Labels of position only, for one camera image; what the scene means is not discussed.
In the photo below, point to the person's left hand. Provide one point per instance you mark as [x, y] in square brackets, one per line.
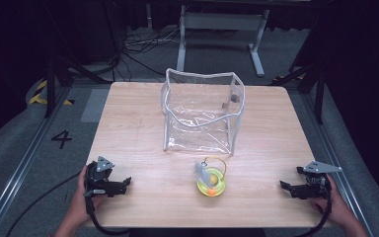
[80, 207]

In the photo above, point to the black metal stand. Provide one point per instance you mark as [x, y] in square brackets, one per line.
[319, 95]

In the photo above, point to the white metal stand frame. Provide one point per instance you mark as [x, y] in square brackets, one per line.
[223, 21]

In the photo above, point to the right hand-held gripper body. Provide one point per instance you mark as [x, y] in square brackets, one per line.
[317, 187]

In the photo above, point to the clear plastic bag white trim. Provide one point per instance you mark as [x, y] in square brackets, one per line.
[207, 131]

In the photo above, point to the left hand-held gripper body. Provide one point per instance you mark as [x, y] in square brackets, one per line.
[100, 179]

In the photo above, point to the person's right hand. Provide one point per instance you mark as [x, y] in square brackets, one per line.
[339, 210]

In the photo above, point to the black tripod stand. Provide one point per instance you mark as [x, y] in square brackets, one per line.
[50, 89]

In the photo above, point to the yellow-green round cat toy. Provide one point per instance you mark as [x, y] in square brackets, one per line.
[214, 188]

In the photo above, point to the grey metal floor rail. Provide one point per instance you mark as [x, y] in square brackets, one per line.
[19, 171]
[335, 154]

